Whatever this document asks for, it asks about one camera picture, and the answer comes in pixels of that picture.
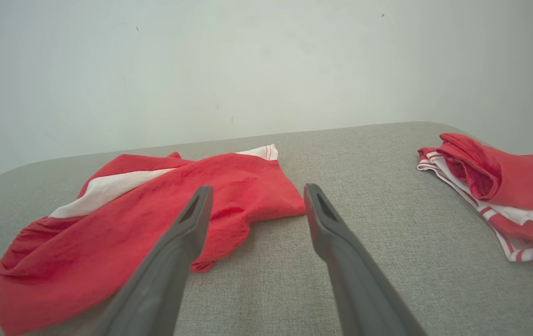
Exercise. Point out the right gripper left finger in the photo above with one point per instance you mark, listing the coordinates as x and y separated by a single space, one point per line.
163 280

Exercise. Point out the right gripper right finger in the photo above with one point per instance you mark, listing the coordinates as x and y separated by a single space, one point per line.
359 280

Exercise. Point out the red shorts with white stripe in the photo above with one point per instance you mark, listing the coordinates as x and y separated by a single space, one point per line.
107 242

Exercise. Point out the red jersey with black lettering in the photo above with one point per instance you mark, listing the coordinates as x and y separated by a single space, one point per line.
518 182

